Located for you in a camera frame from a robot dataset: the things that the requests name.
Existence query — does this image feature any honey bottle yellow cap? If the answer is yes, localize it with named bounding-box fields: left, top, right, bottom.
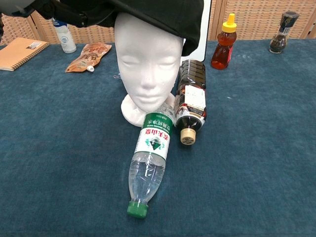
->
left=210, top=13, right=238, bottom=70

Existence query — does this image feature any orange spout pouch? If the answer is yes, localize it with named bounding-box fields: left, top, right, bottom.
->
left=65, top=42, right=113, bottom=74

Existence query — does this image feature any blue table mat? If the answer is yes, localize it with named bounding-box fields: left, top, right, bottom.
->
left=0, top=38, right=316, bottom=237

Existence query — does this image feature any glass pepper grinder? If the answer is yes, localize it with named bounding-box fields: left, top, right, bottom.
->
left=269, top=11, right=300, bottom=54

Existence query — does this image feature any dark soy sauce bottle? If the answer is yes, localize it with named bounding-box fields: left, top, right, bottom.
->
left=173, top=59, right=207, bottom=147

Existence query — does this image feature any brown spiral notebook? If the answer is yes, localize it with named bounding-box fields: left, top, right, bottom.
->
left=0, top=37, right=50, bottom=72

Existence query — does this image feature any white bottle blue cap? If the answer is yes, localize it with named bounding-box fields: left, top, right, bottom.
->
left=51, top=17, right=77, bottom=54

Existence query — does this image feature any black cap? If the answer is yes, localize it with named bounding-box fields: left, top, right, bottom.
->
left=53, top=0, right=205, bottom=57

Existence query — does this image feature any white mannequin head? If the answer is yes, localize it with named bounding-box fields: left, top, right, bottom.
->
left=114, top=12, right=185, bottom=127

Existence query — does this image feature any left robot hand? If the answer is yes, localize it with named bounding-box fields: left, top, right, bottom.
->
left=0, top=0, right=88, bottom=28

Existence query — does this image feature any woven folding screen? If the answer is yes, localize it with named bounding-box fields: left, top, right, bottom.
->
left=0, top=0, right=316, bottom=45

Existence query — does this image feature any small white whiteboard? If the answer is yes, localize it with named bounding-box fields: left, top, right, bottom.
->
left=182, top=0, right=212, bottom=63

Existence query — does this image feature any clear water bottle green label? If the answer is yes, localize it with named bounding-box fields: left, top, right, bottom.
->
left=126, top=105, right=175, bottom=218

